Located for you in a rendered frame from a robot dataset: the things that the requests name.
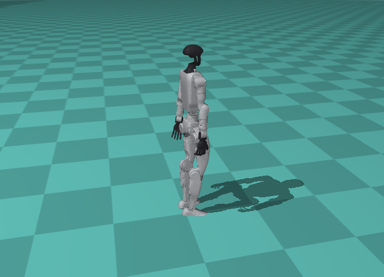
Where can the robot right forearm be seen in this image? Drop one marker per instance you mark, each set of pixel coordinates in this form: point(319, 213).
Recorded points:
point(203, 115)

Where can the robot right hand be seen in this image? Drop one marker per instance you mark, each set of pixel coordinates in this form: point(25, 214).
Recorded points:
point(202, 146)

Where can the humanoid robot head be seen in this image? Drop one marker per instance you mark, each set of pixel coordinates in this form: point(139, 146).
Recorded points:
point(192, 50)

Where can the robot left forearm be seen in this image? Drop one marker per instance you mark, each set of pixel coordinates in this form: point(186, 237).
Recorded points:
point(180, 110)

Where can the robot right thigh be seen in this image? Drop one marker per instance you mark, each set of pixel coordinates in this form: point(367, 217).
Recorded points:
point(202, 160)

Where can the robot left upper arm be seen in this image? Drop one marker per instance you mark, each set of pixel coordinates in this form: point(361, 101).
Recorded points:
point(179, 91)

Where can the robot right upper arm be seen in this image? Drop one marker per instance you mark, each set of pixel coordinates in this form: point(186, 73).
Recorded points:
point(199, 83)

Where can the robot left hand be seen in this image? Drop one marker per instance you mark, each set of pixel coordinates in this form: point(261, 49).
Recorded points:
point(176, 129)

